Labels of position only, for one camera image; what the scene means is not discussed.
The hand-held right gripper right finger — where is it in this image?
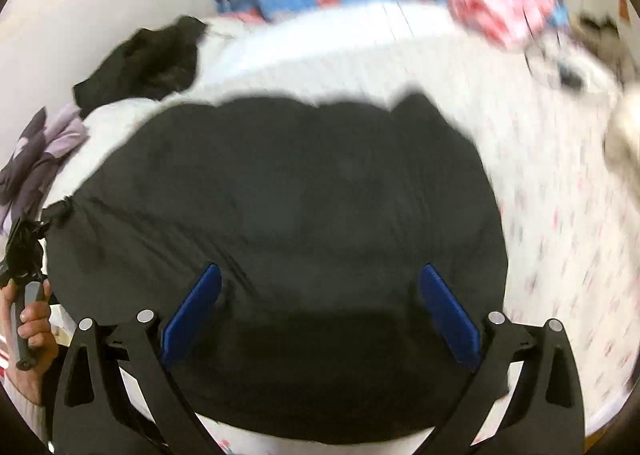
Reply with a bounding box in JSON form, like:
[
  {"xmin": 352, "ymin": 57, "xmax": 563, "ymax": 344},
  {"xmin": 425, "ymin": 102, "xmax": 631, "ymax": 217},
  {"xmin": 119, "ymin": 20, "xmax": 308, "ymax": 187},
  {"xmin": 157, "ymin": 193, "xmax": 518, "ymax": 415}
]
[{"xmin": 419, "ymin": 262, "xmax": 586, "ymax": 455}]

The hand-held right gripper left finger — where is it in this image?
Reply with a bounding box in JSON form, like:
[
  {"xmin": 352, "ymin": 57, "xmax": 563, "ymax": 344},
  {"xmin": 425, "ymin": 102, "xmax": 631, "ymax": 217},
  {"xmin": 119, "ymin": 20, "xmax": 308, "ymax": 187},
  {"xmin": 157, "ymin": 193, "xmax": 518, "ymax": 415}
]
[{"xmin": 52, "ymin": 262, "xmax": 223, "ymax": 455}]

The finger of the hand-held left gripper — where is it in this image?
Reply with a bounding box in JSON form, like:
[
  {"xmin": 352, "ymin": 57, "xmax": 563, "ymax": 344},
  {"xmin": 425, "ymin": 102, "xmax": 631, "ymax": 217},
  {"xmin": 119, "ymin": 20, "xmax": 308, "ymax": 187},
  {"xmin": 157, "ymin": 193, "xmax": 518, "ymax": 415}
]
[{"xmin": 11, "ymin": 216, "xmax": 52, "ymax": 247}]

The black puffer jacket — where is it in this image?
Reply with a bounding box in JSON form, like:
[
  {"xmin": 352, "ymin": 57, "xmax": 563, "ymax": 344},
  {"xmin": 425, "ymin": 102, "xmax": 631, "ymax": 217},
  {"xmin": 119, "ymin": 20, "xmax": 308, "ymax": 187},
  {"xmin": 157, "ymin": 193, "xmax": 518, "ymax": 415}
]
[{"xmin": 40, "ymin": 92, "xmax": 511, "ymax": 446}]

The person's left forearm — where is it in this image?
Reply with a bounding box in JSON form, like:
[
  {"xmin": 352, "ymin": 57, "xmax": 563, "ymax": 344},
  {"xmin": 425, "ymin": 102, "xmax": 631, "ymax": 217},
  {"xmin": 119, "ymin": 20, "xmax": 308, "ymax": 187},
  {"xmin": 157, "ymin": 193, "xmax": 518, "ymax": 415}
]
[{"xmin": 5, "ymin": 374, "xmax": 53, "ymax": 442}]

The person's left hand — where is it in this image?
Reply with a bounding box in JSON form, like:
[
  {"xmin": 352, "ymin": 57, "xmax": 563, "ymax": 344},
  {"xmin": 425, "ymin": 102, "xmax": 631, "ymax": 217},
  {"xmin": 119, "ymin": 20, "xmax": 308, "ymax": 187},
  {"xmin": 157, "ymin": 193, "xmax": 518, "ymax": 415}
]
[{"xmin": 0, "ymin": 280, "xmax": 60, "ymax": 378}]

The purple two-tone jacket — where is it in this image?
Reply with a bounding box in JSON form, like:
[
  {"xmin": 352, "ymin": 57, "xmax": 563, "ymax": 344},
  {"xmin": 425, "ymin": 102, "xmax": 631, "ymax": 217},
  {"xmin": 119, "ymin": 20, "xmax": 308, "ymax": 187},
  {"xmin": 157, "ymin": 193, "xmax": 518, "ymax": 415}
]
[{"xmin": 0, "ymin": 105, "xmax": 91, "ymax": 236}]

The black crumpled thin jacket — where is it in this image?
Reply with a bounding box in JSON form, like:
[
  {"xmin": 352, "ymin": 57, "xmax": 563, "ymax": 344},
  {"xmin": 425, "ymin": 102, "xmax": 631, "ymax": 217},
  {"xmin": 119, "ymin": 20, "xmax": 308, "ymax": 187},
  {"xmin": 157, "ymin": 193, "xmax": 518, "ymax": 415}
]
[{"xmin": 72, "ymin": 15, "xmax": 208, "ymax": 118}]

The white padded headboard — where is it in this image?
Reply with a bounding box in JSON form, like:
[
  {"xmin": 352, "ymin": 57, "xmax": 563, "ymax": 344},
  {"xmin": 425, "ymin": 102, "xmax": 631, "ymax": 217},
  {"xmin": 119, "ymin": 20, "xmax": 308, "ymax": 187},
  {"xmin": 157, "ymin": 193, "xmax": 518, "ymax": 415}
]
[{"xmin": 0, "ymin": 0, "xmax": 221, "ymax": 166}]

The khaki cloth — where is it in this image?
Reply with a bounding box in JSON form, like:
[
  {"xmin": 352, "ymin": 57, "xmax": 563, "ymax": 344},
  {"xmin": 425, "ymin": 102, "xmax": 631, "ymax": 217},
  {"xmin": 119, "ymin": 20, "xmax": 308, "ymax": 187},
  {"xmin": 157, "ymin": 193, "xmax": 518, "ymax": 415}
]
[{"xmin": 602, "ymin": 85, "xmax": 640, "ymax": 176}]

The black charger plug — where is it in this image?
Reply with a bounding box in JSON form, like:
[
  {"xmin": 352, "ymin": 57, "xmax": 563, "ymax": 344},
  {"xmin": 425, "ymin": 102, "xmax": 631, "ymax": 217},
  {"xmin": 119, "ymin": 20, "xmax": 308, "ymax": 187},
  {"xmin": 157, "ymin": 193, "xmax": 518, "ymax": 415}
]
[{"xmin": 557, "ymin": 62, "xmax": 583, "ymax": 90}]

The white striped duvet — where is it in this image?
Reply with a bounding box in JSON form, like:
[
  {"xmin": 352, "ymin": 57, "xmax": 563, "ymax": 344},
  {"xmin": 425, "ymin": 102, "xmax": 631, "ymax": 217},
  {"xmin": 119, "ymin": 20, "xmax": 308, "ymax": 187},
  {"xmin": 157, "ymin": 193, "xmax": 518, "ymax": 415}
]
[{"xmin": 45, "ymin": 0, "xmax": 501, "ymax": 206}]

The white power strip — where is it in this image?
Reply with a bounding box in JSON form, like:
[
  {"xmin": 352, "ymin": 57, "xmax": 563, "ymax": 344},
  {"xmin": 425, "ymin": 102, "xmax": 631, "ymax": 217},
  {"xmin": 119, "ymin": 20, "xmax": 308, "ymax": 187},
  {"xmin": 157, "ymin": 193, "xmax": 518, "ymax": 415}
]
[{"xmin": 545, "ymin": 35, "xmax": 618, "ymax": 96}]

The plain pink cloth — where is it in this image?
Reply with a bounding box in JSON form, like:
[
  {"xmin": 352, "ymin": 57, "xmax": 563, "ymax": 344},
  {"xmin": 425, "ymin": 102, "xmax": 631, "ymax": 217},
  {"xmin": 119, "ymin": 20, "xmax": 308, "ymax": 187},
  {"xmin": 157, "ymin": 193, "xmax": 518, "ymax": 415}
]
[{"xmin": 220, "ymin": 10, "xmax": 262, "ymax": 26}]

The pink checked cloth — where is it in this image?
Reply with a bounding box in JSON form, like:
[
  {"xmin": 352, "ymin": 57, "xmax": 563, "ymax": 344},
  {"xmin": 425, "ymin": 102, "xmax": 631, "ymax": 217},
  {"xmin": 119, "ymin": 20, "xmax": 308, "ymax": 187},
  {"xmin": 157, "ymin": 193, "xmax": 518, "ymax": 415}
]
[{"xmin": 445, "ymin": 0, "xmax": 568, "ymax": 50}]

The dark cloth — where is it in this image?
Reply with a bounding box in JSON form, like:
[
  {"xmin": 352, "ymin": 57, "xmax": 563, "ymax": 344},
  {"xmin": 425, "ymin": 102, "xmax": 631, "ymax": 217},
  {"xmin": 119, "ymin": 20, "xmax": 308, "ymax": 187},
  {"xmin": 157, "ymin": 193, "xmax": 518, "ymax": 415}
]
[{"xmin": 575, "ymin": 12, "xmax": 621, "ymax": 36}]

